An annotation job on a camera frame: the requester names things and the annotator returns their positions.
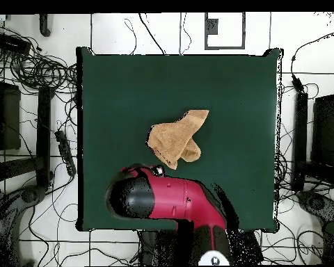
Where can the black adapter box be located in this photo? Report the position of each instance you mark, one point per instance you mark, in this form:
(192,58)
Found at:
(11,43)

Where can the grey caster wheel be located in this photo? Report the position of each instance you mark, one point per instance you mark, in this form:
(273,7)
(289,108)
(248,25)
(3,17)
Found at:
(30,195)
(317,203)

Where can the short black tube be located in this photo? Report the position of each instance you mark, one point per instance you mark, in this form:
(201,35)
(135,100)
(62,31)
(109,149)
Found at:
(44,27)

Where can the black power strip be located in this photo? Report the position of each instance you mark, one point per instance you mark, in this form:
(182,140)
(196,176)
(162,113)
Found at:
(65,153)

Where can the dark flat panel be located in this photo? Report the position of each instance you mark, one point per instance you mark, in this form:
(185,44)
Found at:
(8,116)
(328,128)

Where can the black upright stand bar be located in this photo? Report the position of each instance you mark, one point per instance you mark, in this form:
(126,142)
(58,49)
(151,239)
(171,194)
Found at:
(300,139)
(43,133)

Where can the dark green table cloth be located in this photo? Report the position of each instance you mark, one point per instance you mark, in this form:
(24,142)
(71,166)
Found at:
(128,97)

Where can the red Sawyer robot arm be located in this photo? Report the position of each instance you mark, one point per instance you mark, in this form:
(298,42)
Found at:
(169,197)

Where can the tan terry towel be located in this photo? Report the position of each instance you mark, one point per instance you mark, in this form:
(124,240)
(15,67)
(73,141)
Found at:
(172,139)

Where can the grey rectangular frame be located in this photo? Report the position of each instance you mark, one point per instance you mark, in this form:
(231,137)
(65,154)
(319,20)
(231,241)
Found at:
(211,26)

